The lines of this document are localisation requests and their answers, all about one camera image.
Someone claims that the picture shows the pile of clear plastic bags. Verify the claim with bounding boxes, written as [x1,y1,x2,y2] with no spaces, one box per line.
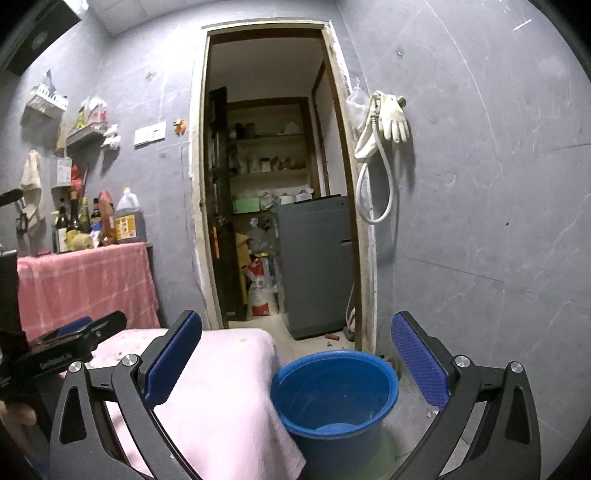
[249,217,278,257]

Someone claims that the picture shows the grey washing machine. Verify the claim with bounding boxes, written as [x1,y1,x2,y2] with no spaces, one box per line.
[276,195,358,341]

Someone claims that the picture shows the beige hanging cloth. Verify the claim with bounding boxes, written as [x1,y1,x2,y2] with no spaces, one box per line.
[19,150,43,222]

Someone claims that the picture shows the short dark sauce bottle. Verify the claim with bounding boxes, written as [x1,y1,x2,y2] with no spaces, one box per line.
[54,205,68,253]

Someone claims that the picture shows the large cooking oil bottle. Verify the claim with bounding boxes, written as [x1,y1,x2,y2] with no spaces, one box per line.
[113,187,147,244]

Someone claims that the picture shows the clear plastic bag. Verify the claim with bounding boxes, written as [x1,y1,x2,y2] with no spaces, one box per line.
[346,78,370,132]

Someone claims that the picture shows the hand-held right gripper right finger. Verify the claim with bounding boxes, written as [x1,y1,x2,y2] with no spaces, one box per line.
[390,311,542,480]

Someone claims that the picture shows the pink towel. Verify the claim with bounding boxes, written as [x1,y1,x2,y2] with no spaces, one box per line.
[85,327,308,480]

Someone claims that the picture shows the yellow bag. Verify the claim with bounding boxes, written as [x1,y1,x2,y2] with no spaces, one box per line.
[235,233,252,278]

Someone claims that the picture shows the pink white packet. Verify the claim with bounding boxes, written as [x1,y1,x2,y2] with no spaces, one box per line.
[86,96,109,125]

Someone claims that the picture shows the white wall basket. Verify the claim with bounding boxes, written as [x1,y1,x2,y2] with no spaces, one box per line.
[25,83,70,121]

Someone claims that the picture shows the grey wall shelf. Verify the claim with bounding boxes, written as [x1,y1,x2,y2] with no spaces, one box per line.
[67,124,109,146]

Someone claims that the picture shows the white hose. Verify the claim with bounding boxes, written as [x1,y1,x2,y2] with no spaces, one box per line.
[355,134,399,225]

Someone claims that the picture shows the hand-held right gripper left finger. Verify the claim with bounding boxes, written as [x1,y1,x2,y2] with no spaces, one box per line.
[48,310,204,480]

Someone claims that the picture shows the metal utensil holder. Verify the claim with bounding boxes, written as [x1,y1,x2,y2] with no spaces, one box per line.
[51,157,72,188]

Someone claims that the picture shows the pink checked cloth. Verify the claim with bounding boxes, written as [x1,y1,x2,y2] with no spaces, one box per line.
[17,242,160,340]

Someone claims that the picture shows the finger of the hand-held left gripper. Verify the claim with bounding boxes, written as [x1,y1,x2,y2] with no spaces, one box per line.
[28,316,93,350]
[59,311,128,365]

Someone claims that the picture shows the white printed sack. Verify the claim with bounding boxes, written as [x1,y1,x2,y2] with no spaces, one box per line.
[245,256,280,318]

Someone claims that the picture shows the wooden shelf unit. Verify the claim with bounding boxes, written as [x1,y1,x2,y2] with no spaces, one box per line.
[226,97,324,199]

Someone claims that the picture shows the blue plastic bucket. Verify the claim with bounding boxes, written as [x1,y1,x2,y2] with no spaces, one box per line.
[270,350,400,480]

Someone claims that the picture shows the tall dark sauce bottle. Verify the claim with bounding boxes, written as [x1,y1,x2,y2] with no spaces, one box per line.
[67,196,81,250]

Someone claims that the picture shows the person's left hand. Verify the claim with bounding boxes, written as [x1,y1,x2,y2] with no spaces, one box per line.
[0,399,38,444]

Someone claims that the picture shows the dark wooden door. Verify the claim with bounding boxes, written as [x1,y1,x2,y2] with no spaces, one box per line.
[208,85,245,321]

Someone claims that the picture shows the pale door frame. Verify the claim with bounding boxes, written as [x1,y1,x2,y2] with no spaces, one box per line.
[189,22,379,354]

